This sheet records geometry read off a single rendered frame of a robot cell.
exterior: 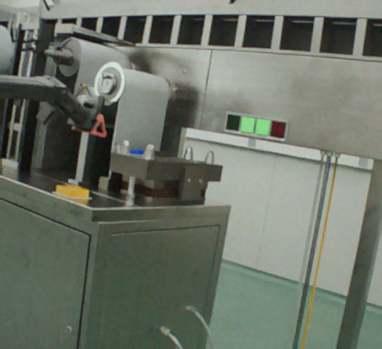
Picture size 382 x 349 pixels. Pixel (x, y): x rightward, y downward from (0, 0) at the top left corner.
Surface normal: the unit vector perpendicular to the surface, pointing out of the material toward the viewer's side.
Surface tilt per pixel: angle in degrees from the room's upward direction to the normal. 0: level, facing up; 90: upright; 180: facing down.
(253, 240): 90
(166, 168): 90
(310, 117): 90
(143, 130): 90
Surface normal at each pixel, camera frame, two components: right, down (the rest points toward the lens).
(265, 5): -0.60, -0.05
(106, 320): 0.79, 0.15
